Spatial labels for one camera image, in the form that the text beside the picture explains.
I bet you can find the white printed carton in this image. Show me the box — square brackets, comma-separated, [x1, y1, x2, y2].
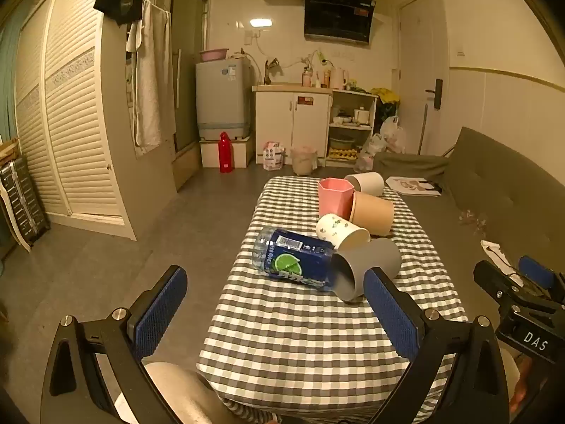
[263, 141, 284, 171]

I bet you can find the grey-green cushion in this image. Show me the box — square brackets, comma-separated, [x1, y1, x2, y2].
[373, 151, 449, 182]

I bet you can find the person's leg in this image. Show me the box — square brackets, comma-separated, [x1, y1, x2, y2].
[112, 360, 231, 424]

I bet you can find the grey cup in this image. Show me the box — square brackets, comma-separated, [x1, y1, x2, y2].
[332, 237, 402, 303]

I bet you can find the white plastic bag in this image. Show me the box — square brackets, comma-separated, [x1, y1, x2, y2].
[380, 116, 406, 153]

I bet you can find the small trash bin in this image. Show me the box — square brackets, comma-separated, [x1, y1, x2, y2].
[290, 145, 318, 176]

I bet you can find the black hanging bag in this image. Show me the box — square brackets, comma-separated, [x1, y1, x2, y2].
[93, 0, 146, 26]

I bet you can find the open magazine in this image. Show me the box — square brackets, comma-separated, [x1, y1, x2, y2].
[385, 177, 443, 197]

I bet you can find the white cloth bag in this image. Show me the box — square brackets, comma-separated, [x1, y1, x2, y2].
[480, 239, 526, 280]

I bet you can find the white louvred wardrobe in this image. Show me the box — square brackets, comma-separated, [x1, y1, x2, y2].
[14, 0, 138, 242]

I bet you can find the brown paper cup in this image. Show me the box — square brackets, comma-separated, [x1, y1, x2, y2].
[350, 191, 395, 237]

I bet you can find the white hanging towel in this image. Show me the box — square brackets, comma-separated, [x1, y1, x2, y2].
[126, 0, 171, 152]

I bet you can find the red metal bottle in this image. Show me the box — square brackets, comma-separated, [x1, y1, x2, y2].
[218, 131, 234, 174]

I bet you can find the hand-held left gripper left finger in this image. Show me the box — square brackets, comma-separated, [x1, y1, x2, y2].
[40, 265, 188, 424]

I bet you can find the grey washing machine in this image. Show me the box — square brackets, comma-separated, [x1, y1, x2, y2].
[195, 59, 255, 141]

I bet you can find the blue-label plastic bottle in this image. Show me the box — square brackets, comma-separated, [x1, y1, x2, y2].
[251, 226, 338, 293]

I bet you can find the white leaf-print cup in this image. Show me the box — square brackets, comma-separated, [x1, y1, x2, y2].
[315, 213, 370, 253]

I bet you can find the broom handle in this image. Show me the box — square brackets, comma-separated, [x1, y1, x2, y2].
[418, 101, 429, 155]

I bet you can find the person's right hand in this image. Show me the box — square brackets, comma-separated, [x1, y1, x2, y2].
[507, 355, 537, 413]

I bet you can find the black door handle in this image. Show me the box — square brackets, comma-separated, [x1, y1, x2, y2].
[426, 78, 443, 110]

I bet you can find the black range hood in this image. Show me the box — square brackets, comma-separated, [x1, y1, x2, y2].
[304, 0, 376, 45]

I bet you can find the white sink cabinet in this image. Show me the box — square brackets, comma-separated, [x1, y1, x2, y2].
[252, 85, 333, 167]

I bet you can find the grey checked tablecloth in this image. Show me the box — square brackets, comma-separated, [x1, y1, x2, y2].
[196, 176, 469, 423]

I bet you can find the teal curtain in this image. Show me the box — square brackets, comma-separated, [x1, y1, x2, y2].
[0, 6, 28, 142]

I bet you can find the dark ribbed suitcase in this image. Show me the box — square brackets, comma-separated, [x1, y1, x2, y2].
[0, 155, 52, 249]

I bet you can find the glass bathroom door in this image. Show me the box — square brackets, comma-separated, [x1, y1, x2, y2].
[170, 0, 211, 153]

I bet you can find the white door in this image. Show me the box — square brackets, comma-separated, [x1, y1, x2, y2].
[397, 0, 443, 156]

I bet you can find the pink hexagonal cup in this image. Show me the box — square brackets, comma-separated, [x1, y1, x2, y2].
[318, 177, 355, 222]

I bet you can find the metal faucet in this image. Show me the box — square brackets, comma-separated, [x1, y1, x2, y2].
[264, 57, 284, 84]

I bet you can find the small crumpled wrapper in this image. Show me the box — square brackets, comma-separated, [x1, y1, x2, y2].
[459, 209, 487, 235]

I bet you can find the open kitchen shelf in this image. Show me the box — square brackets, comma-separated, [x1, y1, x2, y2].
[327, 89, 379, 167]

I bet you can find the grey-green sofa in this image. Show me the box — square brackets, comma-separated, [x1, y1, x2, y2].
[373, 126, 565, 319]

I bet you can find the clear plastic bag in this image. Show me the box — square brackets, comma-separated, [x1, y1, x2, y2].
[355, 135, 385, 173]

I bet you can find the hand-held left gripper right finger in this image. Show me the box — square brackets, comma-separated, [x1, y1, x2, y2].
[363, 267, 509, 424]

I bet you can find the plain white cup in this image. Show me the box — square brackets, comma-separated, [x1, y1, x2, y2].
[344, 171, 386, 197]

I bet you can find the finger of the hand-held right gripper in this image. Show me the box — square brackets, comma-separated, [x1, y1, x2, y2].
[473, 259, 531, 308]
[518, 255, 565, 305]

